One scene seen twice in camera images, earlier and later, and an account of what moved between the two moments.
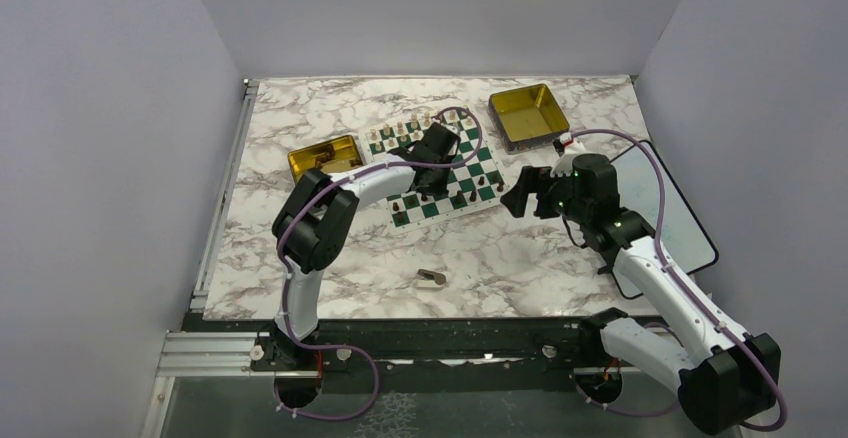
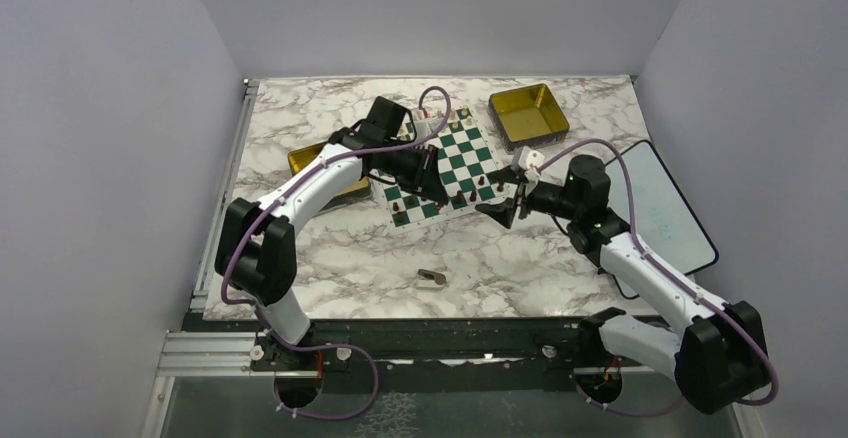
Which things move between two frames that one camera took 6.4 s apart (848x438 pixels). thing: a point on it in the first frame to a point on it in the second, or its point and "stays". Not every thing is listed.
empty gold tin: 526,118 stays
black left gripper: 440,187 to 425,177
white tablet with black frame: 684,242 stays
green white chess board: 477,183 stays
